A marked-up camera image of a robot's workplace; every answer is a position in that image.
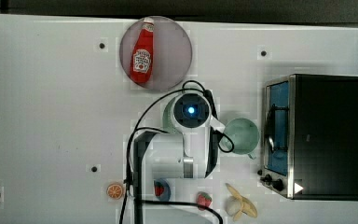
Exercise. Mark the green plastic strainer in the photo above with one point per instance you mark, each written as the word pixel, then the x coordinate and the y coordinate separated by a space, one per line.
pixel 167 119

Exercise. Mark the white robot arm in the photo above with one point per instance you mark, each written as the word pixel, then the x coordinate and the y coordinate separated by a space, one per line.
pixel 187 148

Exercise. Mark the red ketchup bottle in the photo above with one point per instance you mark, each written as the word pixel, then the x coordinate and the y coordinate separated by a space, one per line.
pixel 143 53

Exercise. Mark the green plastic cup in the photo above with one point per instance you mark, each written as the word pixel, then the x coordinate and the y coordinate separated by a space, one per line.
pixel 241 136

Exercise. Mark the red strawberry in bowl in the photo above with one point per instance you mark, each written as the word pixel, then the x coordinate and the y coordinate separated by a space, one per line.
pixel 158 188

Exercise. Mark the blue small bowl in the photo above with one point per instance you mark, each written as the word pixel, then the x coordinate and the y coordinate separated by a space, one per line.
pixel 165 197

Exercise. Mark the red strawberry toy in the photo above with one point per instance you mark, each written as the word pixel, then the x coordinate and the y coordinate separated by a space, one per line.
pixel 203 200

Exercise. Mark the orange slice toy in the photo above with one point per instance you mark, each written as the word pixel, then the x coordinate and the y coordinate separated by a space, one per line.
pixel 115 191

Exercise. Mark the peeled toy banana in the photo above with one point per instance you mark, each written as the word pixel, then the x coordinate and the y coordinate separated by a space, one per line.
pixel 237 205

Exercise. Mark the black toaster oven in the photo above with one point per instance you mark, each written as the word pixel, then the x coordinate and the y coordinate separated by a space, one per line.
pixel 310 137

